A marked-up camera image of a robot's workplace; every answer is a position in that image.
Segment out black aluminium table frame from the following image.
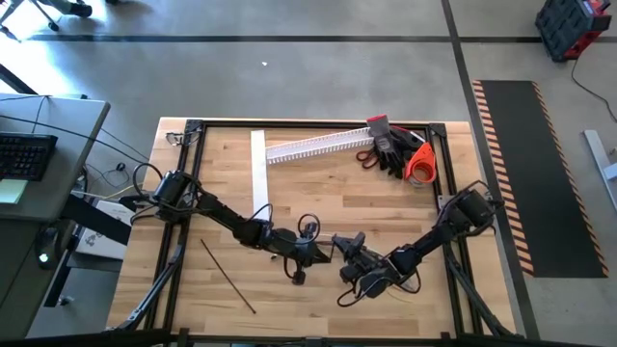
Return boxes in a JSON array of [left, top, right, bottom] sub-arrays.
[[105, 118, 522, 347]]

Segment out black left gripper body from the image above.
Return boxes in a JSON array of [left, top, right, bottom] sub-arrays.
[[282, 235, 322, 271]]

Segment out black and red toolbox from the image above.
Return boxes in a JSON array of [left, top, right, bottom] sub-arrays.
[[534, 0, 612, 63]]

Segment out white slotted cable duct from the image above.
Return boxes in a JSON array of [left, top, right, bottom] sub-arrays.
[[264, 125, 376, 166]]

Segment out black keyboard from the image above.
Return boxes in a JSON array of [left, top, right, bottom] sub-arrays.
[[0, 132, 59, 182]]

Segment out orange tape dispenser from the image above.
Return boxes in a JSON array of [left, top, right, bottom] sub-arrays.
[[403, 142, 439, 188]]

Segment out green paper note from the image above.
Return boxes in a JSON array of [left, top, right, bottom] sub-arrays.
[[0, 177, 29, 204]]

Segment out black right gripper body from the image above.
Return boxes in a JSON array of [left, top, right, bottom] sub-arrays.
[[354, 254, 401, 298]]

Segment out black and grey work gloves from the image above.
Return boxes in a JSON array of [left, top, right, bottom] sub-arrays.
[[365, 114, 420, 179]]

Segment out white cardboard box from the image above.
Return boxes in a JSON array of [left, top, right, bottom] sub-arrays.
[[74, 200, 131, 261]]

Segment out clear safety glasses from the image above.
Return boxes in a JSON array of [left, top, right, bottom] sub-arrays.
[[165, 129, 189, 147]]

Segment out black chair base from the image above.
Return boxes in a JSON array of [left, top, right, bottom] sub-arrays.
[[0, 0, 93, 42]]

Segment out white flat duct cover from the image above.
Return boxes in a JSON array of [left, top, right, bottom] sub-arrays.
[[250, 129, 271, 223]]

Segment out red-handled scissors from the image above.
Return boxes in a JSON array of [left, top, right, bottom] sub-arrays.
[[355, 147, 382, 171]]

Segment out black striped floor mat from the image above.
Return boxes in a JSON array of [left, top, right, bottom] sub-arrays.
[[470, 79, 609, 280]]

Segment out white desk leg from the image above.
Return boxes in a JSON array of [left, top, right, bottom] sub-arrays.
[[582, 128, 617, 213]]

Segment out black floor power cable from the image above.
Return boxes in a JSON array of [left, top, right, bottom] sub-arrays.
[[571, 57, 617, 121]]

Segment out black computer mouse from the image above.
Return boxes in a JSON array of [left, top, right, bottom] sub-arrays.
[[34, 226, 64, 271]]

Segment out grey desk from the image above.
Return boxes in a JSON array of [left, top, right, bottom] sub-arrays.
[[0, 93, 111, 338]]

